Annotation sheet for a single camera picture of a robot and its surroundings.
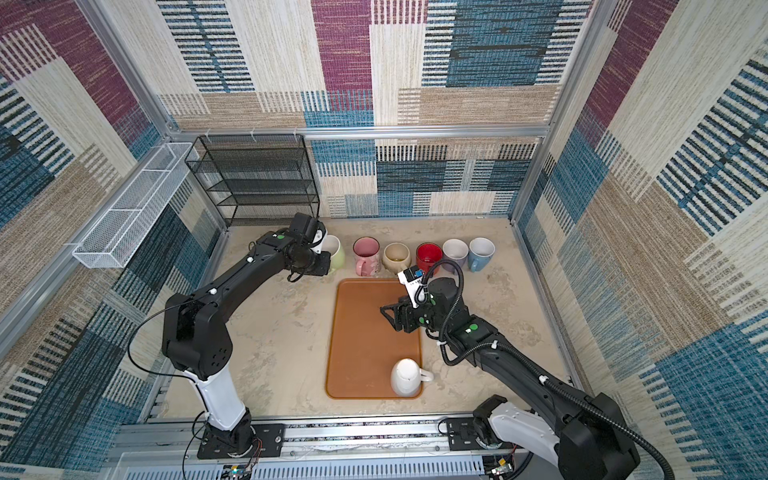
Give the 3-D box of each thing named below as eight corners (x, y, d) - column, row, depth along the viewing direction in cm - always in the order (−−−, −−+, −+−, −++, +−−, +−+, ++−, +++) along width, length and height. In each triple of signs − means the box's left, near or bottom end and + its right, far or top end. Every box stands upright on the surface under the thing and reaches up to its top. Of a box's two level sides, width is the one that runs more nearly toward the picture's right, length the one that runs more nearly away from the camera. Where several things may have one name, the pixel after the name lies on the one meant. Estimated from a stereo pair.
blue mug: (466, 272, 105) (472, 255, 98) (462, 253, 110) (467, 236, 103) (490, 272, 105) (498, 255, 98) (485, 253, 110) (492, 236, 103)
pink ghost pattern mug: (354, 285, 103) (351, 265, 94) (357, 257, 111) (354, 236, 102) (380, 285, 103) (379, 265, 94) (380, 257, 111) (379, 236, 102)
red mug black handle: (416, 278, 106) (418, 262, 99) (415, 259, 111) (416, 242, 104) (440, 278, 106) (444, 262, 99) (437, 259, 111) (441, 242, 104)
